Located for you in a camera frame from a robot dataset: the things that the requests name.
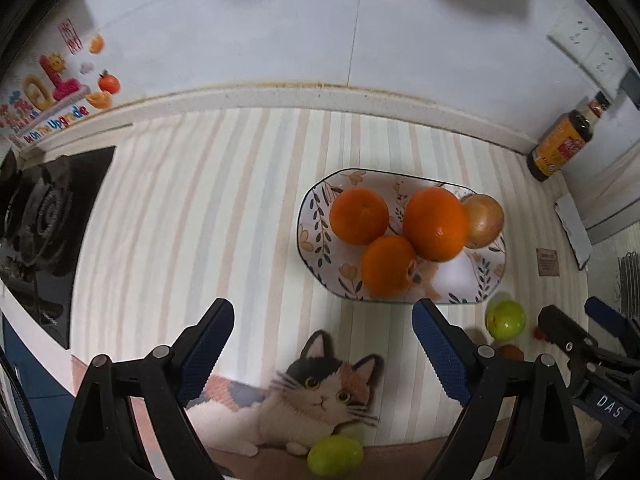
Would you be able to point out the white framed glass door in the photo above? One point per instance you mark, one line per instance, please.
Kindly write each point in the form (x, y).
(615, 180)

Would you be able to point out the small orange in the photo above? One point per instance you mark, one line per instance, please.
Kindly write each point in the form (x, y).
(389, 265)
(359, 216)

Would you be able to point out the dark brown fruit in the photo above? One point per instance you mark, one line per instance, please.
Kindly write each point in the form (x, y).
(511, 352)

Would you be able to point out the white wall socket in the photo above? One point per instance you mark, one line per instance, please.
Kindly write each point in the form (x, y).
(572, 30)
(605, 60)

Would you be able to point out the black gas stove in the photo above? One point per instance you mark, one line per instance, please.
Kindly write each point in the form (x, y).
(50, 220)

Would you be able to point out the blue cabinet front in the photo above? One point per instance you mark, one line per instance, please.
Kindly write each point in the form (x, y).
(35, 410)

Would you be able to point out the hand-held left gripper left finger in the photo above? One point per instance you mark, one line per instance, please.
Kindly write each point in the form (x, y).
(205, 355)

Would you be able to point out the large orange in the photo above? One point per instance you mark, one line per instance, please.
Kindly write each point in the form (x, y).
(435, 224)

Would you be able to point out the brown mat label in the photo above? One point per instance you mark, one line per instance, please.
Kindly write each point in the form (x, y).
(548, 261)

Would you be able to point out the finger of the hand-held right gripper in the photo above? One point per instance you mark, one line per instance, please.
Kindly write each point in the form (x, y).
(605, 315)
(557, 325)

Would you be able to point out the striped cat print table mat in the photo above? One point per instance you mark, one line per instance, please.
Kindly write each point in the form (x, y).
(200, 210)

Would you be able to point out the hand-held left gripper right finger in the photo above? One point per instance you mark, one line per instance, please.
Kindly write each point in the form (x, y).
(440, 350)

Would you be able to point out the colourful wall sticker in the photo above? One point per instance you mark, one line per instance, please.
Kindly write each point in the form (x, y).
(50, 90)

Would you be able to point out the tan round fruit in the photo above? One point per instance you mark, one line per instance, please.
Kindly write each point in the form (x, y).
(485, 220)

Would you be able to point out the floral ceramic plate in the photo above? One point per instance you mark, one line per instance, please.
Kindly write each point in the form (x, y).
(450, 280)

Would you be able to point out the dark sauce bottle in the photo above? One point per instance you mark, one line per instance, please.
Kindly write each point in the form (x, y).
(560, 142)

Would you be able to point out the white folded paper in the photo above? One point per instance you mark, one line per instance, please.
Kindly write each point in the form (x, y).
(572, 225)

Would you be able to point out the small red fruit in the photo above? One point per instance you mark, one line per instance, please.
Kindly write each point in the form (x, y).
(539, 332)

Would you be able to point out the green apple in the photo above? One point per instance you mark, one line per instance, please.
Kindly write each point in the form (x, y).
(335, 455)
(506, 319)

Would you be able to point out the black plug charger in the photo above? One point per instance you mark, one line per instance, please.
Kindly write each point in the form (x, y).
(629, 82)

